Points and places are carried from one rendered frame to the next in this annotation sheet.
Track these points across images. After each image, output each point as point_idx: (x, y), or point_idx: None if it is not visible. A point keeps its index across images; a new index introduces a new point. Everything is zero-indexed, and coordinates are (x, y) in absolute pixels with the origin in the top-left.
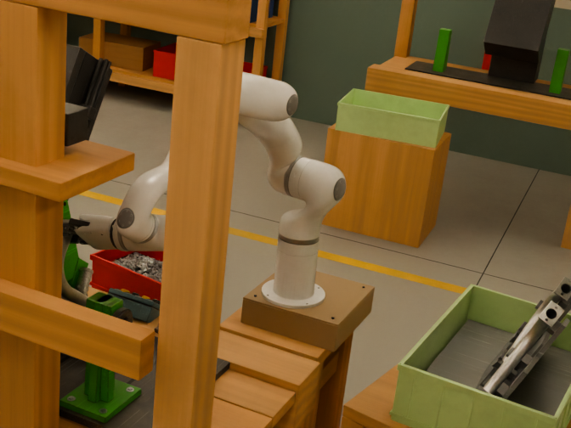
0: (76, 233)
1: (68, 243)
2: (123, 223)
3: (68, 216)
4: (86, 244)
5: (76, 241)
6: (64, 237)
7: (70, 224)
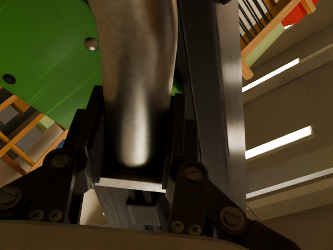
0: (185, 212)
1: (128, 109)
2: None
3: (62, 118)
4: (41, 183)
5: (90, 146)
6: (163, 117)
7: (270, 236)
